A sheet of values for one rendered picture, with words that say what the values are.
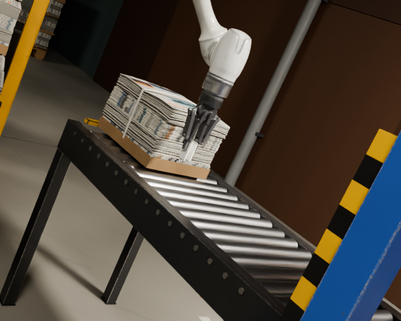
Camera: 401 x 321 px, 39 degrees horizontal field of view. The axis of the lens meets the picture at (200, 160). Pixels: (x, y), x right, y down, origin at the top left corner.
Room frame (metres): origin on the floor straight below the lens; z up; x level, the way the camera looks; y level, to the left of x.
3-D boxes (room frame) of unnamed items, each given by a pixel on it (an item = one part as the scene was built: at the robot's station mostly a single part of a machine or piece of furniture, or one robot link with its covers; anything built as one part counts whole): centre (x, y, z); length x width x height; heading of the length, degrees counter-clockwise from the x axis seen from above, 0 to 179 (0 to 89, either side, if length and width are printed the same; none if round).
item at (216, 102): (1.80, 0.05, 1.09); 0.08 x 0.07 x 0.09; 134
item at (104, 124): (2.15, 0.26, 0.83); 0.29 x 0.16 x 0.04; 134
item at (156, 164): (2.00, 0.11, 0.83); 0.29 x 0.16 x 0.04; 134
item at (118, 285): (2.40, 0.12, 0.34); 0.06 x 0.06 x 0.68; 44
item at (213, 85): (1.80, 0.05, 1.16); 0.09 x 0.09 x 0.06
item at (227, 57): (1.82, 0.05, 1.27); 0.13 x 0.11 x 0.16; 16
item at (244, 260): (1.57, -0.33, 0.77); 0.47 x 0.05 x 0.05; 134
